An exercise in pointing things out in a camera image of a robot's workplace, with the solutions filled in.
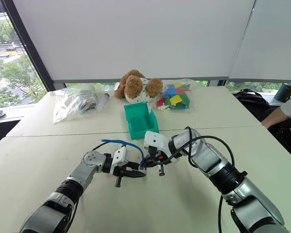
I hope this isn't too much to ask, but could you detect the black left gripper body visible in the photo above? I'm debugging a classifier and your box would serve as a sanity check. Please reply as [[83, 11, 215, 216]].
[[109, 161, 132, 188]]

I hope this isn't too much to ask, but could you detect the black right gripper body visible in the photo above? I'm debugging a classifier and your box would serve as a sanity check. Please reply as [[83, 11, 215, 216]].
[[147, 147, 171, 177]]

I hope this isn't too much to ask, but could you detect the blue cable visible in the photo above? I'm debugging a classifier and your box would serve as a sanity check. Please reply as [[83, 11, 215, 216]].
[[100, 138, 146, 169]]

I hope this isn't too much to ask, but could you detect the green plastic bin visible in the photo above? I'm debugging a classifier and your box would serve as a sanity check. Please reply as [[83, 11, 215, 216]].
[[123, 101, 160, 141]]

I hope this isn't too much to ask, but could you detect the bag of coloured blocks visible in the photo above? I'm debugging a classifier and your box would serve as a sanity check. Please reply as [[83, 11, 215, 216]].
[[156, 78, 199, 115]]

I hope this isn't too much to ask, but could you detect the brown plush toy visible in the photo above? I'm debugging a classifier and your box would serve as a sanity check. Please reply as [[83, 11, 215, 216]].
[[113, 69, 164, 104]]

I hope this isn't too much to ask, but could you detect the clear plastic bag with items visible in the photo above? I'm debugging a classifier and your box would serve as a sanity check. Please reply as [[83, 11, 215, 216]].
[[52, 83, 99, 125]]

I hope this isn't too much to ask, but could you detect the black backpack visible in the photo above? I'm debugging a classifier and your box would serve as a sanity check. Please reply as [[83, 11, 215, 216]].
[[232, 88, 272, 122]]

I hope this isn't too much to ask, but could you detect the large white roller blind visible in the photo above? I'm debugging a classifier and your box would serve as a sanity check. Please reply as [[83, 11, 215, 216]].
[[12, 0, 258, 84]]

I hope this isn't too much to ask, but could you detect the dark green mug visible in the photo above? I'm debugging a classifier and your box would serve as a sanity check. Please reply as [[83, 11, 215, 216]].
[[274, 82, 291, 102]]

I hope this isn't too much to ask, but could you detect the narrow white roller blind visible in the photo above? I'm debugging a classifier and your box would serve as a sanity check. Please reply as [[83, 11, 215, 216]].
[[229, 0, 291, 84]]

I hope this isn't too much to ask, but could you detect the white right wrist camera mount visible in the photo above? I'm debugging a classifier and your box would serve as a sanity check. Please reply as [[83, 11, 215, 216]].
[[144, 131, 176, 164]]

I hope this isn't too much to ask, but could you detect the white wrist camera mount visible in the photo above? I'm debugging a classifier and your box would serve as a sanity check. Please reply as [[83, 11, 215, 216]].
[[144, 131, 176, 164], [112, 147, 132, 168]]

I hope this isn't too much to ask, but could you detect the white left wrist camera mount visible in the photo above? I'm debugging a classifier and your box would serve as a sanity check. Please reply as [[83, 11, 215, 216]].
[[112, 147, 132, 168]]

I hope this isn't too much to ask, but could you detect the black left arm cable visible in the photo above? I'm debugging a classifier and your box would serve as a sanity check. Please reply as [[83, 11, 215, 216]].
[[91, 142, 127, 152]]

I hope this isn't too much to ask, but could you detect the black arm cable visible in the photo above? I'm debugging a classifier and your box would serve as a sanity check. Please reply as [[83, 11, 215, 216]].
[[91, 142, 127, 152], [150, 126, 236, 233]]

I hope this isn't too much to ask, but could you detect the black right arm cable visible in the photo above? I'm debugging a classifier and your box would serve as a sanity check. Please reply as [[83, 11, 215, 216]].
[[150, 126, 236, 233]]

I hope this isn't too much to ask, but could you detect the black window frame post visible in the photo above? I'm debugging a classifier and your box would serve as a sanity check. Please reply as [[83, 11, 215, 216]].
[[1, 0, 56, 93]]

